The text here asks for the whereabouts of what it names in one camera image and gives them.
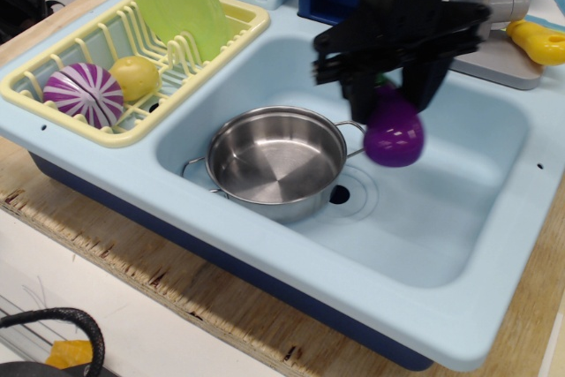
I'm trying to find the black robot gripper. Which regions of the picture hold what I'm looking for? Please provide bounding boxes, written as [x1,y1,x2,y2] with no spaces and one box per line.
[313,0,490,124]

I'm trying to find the purple toy eggplant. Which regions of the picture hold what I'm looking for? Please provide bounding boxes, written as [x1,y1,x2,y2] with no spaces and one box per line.
[363,74,425,168]

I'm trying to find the stainless steel pot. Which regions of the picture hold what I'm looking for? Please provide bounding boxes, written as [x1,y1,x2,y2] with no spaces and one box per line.
[199,105,355,223]

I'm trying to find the grey toy faucet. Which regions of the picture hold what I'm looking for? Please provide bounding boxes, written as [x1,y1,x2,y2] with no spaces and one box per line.
[451,0,544,90]

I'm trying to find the light blue toy sink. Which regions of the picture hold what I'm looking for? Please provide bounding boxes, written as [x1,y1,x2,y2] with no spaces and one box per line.
[1,0,564,371]

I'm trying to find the green plastic plate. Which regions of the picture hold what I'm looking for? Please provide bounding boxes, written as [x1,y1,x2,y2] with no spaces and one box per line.
[134,0,230,61]

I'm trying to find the yellow toy potato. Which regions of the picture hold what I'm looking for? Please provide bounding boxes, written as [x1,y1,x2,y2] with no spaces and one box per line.
[109,56,161,102]

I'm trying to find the wooden board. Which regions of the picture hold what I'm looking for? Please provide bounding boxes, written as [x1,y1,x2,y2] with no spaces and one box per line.
[0,0,565,377]

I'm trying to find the pale yellow dish rack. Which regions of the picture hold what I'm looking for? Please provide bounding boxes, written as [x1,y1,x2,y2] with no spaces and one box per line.
[1,0,270,147]

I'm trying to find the purple white striped onion toy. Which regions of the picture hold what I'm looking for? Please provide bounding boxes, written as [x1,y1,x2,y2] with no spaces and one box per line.
[42,63,124,129]

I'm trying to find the black bag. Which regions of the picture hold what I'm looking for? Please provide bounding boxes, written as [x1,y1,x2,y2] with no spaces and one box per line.
[1,0,64,44]

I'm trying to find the yellow tape piece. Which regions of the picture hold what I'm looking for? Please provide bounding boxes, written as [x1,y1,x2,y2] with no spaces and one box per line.
[45,340,94,369]

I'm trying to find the yellow toy faucet handle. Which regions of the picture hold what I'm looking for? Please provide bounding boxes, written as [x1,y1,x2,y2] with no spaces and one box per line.
[506,20,564,66]

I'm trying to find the black braided cable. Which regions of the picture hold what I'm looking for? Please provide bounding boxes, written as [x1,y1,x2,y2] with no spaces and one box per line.
[0,306,106,377]

